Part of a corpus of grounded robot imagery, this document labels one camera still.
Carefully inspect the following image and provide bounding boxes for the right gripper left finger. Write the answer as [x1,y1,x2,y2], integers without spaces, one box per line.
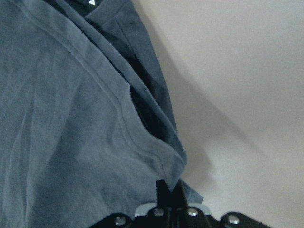
[156,180,171,208]

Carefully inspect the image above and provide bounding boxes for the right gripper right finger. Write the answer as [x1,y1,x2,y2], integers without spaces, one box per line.
[171,180,188,209]

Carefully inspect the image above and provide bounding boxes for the black graphic t-shirt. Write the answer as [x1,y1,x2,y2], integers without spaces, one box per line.
[0,0,205,228]

